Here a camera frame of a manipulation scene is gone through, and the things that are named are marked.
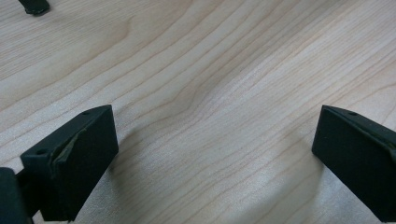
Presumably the low black shelf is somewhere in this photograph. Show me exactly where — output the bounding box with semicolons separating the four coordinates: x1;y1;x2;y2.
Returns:
18;0;50;16

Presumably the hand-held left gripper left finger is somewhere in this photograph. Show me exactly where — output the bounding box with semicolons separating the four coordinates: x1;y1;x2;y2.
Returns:
20;105;120;222

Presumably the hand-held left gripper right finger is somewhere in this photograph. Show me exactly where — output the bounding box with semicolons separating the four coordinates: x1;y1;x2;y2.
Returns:
311;105;396;222

